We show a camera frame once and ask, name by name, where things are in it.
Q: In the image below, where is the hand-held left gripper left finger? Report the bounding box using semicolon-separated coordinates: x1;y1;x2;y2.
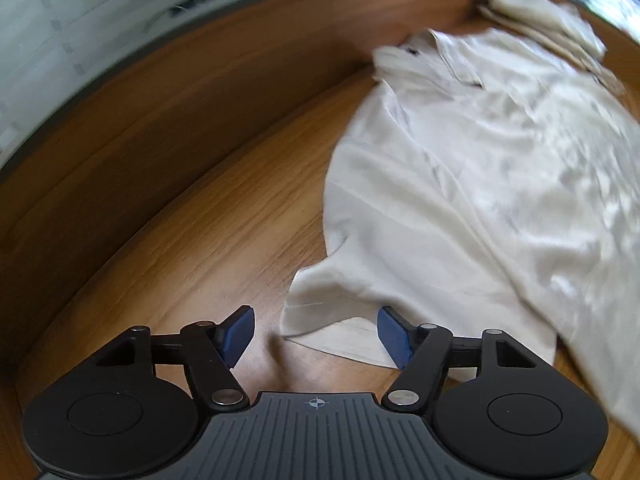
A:
92;305;257;411

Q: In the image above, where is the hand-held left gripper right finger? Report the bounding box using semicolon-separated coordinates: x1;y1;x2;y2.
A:
377;305;543;411

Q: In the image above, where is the cream satin button shirt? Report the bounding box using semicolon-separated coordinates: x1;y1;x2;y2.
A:
279;27;640;453

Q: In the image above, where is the cream satin garment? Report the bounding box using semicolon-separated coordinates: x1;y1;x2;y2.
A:
477;0;628;96

